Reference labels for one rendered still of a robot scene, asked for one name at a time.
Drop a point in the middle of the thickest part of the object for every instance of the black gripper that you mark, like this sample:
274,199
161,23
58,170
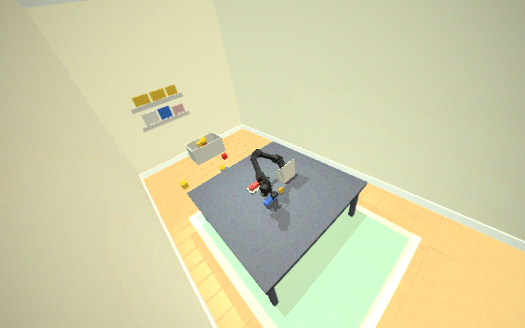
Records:
273,194

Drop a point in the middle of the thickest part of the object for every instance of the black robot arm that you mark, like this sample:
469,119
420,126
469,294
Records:
260,176

